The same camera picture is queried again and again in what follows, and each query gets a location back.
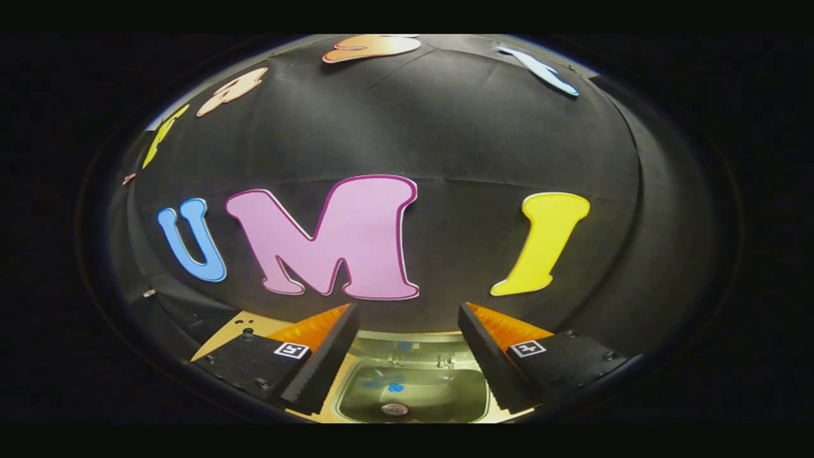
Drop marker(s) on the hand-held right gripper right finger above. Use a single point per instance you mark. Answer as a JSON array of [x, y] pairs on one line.
[[486, 362]]

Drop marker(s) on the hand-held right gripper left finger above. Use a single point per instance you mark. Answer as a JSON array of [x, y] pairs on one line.
[[324, 369]]

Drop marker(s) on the blue paper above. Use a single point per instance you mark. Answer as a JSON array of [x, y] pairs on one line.
[[381, 382]]

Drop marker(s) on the green desktop garbage bin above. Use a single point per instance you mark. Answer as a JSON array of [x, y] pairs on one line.
[[413, 388]]

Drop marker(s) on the orange pop can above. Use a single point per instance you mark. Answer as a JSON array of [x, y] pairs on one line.
[[395, 409]]

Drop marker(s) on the black backdrop cloth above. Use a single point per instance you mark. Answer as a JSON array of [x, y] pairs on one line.
[[445, 114]]

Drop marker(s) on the copper cloth clip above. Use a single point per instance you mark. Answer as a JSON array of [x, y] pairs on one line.
[[129, 178]]

